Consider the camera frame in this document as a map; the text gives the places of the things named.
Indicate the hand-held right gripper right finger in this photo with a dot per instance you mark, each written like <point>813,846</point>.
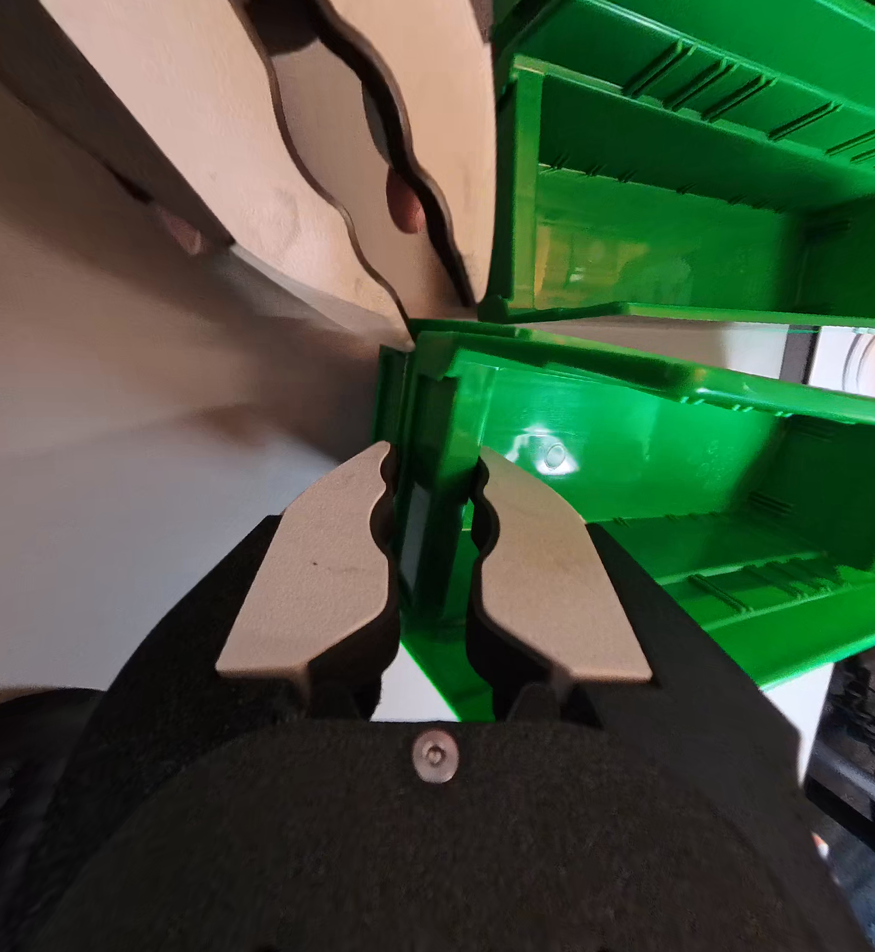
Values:
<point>564,595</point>

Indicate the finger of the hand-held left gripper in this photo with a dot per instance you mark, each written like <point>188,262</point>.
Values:
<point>445,97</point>
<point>184,111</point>

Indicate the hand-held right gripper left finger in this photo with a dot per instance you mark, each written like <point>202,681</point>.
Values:
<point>311,587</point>

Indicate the light grey desk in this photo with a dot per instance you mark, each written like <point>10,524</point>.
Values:
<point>110,446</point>

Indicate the person's left hand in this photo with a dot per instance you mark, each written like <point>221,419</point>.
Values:
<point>406,204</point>

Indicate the grey tape strip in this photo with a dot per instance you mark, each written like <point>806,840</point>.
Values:
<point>794,357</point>

